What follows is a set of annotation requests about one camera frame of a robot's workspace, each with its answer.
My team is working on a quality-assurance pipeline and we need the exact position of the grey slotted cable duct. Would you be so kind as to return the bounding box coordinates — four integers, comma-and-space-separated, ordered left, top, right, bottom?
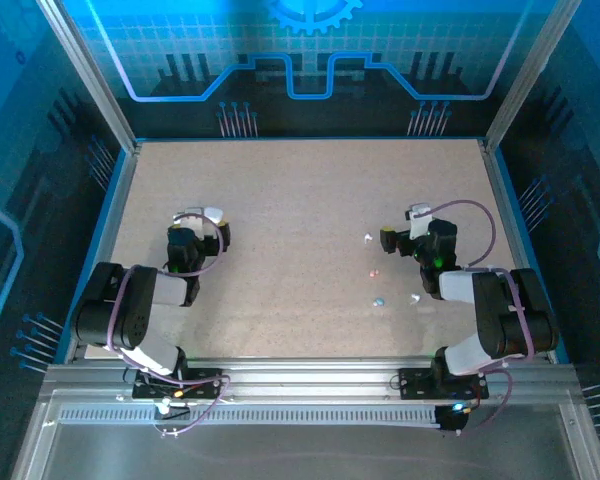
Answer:
59, 407, 441, 427

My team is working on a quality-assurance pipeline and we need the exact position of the aluminium table side rail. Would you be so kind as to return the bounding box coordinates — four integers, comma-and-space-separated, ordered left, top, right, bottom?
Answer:
62, 142, 141, 364
479, 139, 571, 364

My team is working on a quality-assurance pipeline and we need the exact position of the black connector box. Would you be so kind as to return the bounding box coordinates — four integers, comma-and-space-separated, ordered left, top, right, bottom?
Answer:
433, 403, 470, 435

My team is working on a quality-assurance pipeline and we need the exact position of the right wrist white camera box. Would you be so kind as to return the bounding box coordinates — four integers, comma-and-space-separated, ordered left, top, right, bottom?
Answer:
404, 202, 434, 240

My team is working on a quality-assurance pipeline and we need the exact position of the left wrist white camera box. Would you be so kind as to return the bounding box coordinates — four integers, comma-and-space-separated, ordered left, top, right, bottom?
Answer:
172, 205, 206, 234

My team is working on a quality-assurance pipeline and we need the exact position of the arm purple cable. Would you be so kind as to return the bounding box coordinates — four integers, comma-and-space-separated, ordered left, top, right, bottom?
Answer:
414, 199, 536, 437
102, 212, 231, 439

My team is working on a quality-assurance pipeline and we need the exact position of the aluminium mounting beam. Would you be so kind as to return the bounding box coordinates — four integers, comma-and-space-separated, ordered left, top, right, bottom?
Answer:
44, 357, 581, 401

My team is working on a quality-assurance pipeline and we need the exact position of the aluminium frame post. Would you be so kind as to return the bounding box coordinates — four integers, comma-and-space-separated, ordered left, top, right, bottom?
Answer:
35, 0, 140, 152
482, 0, 591, 151

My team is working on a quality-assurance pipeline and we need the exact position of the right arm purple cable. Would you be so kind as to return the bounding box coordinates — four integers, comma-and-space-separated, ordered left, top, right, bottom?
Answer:
414, 199, 536, 437

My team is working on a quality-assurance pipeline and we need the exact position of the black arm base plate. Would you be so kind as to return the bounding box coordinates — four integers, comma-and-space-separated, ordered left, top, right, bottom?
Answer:
131, 368, 227, 401
397, 367, 490, 401

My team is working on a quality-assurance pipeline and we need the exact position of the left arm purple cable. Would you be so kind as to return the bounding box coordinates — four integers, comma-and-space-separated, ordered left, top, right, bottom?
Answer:
102, 212, 231, 439

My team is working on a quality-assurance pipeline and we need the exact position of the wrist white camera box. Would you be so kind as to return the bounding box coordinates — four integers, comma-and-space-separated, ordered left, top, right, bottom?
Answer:
404, 202, 434, 240
172, 205, 206, 234

